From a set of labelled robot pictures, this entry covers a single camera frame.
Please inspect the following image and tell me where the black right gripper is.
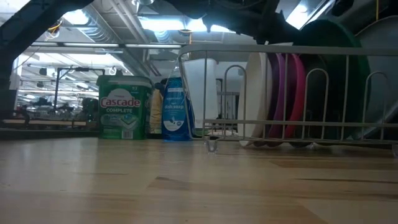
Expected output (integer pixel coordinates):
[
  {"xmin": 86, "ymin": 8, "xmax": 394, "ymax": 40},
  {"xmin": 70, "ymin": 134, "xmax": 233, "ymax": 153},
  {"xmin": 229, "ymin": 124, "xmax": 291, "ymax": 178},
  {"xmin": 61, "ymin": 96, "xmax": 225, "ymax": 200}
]
[{"xmin": 164, "ymin": 0, "xmax": 299, "ymax": 44}]

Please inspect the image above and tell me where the white plate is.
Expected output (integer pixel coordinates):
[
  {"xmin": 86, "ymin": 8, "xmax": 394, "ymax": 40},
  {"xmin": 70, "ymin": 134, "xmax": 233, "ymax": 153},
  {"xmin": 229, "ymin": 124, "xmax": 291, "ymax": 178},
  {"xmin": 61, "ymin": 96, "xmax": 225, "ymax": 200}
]
[{"xmin": 238, "ymin": 51, "xmax": 273, "ymax": 147}]

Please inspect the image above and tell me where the purple plate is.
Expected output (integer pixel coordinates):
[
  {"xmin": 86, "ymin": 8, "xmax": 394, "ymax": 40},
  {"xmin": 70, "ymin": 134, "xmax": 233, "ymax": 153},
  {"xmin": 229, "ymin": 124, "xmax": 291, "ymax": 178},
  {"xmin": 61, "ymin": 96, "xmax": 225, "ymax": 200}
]
[{"xmin": 267, "ymin": 52, "xmax": 287, "ymax": 147}]

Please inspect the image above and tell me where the pink plate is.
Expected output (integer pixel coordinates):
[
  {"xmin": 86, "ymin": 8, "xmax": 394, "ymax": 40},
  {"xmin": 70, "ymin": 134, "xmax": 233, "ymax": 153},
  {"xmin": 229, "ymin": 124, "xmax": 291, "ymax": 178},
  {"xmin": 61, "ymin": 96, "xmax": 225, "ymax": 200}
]
[{"xmin": 284, "ymin": 53, "xmax": 307, "ymax": 144}]

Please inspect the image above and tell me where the green plate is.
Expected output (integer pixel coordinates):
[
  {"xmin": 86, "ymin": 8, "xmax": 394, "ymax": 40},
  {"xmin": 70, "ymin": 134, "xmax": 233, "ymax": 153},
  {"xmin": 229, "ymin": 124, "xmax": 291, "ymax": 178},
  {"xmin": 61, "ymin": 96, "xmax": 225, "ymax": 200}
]
[{"xmin": 298, "ymin": 19, "xmax": 371, "ymax": 141}]

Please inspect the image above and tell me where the blue dish soap bottle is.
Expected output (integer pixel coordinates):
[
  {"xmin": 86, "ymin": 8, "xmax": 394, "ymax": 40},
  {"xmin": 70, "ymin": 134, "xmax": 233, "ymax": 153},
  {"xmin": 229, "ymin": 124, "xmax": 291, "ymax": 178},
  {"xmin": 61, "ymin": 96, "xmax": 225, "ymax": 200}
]
[{"xmin": 161, "ymin": 70, "xmax": 196, "ymax": 142}]

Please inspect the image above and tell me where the green Cascade detergent tub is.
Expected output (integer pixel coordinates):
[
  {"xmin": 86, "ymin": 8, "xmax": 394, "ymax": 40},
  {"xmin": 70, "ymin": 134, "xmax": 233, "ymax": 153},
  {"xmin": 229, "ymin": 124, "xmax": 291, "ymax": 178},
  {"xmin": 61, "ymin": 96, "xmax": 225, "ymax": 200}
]
[{"xmin": 96, "ymin": 74, "xmax": 153, "ymax": 140}]

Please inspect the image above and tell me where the black equipment stand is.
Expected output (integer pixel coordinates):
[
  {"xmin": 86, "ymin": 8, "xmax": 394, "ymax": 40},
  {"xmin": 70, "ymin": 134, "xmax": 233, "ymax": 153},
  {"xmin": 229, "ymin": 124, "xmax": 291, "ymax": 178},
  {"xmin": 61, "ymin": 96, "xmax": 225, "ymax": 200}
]
[{"xmin": 53, "ymin": 65, "xmax": 94, "ymax": 110}]

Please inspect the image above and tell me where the light wooden desk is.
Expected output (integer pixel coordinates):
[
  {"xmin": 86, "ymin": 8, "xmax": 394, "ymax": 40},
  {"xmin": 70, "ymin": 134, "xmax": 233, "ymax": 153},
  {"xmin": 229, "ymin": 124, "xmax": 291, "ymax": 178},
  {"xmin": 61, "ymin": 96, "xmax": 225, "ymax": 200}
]
[{"xmin": 0, "ymin": 119, "xmax": 100, "ymax": 130}]

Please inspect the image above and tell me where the grey plate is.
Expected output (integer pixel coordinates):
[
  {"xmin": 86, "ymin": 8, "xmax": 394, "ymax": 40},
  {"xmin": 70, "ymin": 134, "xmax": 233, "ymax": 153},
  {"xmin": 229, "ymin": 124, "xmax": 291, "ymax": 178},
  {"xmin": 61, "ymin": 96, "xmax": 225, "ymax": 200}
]
[{"xmin": 351, "ymin": 15, "xmax": 398, "ymax": 141}]

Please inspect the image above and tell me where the white wire dish rack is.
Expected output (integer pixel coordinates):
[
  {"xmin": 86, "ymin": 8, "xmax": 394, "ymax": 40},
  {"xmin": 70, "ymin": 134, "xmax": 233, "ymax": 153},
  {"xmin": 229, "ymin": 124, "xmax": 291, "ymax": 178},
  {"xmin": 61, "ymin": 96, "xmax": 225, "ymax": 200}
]
[{"xmin": 178, "ymin": 43, "xmax": 398, "ymax": 154}]

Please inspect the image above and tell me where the black metal frame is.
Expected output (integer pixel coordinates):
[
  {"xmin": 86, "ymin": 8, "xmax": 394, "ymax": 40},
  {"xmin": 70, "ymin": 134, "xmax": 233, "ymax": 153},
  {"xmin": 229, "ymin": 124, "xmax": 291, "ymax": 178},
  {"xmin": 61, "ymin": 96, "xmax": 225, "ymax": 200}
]
[{"xmin": 0, "ymin": 128, "xmax": 100, "ymax": 139}]

